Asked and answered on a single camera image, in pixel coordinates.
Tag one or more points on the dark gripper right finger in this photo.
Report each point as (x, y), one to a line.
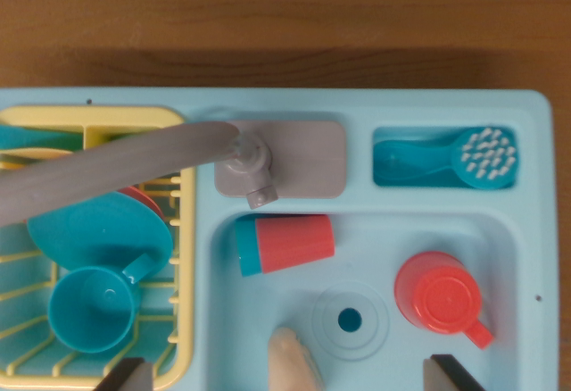
(446, 377)

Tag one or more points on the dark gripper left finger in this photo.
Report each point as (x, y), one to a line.
(131, 377)

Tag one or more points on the beige detergent bottle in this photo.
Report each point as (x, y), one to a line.
(292, 364)

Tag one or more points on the light blue toy sink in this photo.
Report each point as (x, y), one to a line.
(446, 230)

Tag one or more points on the teal plastic mug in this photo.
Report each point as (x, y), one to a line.
(89, 315)

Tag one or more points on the red plastic mug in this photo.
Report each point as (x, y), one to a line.
(446, 301)

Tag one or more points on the yellow dish rack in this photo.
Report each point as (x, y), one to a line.
(185, 275)

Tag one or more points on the teal plastic plate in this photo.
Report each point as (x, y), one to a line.
(98, 230)

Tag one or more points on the teal plastic tumbler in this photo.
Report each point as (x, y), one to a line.
(247, 248)

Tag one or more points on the red plastic plate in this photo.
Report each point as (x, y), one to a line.
(143, 199)

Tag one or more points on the red plastic tumbler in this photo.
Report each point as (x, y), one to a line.
(294, 243)

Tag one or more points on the teal dish brush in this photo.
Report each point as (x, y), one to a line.
(486, 159)

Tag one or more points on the grey toy faucet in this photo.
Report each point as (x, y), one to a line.
(134, 154)

